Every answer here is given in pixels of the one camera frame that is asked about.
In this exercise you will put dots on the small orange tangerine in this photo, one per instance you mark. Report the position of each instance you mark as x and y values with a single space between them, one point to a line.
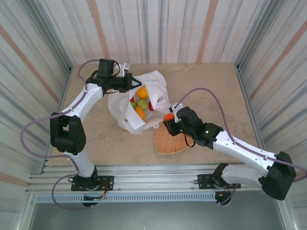
169 117

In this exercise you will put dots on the aluminium frame rail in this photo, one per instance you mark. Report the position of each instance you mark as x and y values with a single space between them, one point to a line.
148 177

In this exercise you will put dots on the red and white apple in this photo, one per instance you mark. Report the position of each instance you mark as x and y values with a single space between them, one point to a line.
151 106

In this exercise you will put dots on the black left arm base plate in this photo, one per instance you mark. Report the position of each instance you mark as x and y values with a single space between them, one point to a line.
108 179

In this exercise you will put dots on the round orange speckled fruit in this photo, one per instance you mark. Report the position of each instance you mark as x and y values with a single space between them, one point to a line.
142 92

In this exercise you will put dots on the woven bamboo basket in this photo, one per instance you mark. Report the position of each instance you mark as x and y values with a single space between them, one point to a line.
168 143

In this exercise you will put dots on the white plastic bag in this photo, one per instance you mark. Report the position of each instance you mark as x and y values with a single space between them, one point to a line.
156 81

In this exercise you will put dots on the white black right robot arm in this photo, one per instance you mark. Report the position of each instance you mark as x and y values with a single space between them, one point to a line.
244 153

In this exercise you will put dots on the aluminium side rail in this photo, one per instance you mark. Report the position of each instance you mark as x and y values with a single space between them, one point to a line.
249 100
60 115

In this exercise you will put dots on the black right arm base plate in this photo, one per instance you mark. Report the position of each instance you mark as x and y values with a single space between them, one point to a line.
204 179

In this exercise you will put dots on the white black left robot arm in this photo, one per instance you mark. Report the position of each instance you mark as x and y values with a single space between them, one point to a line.
81 100

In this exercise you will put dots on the round green apple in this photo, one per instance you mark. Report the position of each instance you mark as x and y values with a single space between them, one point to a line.
142 104

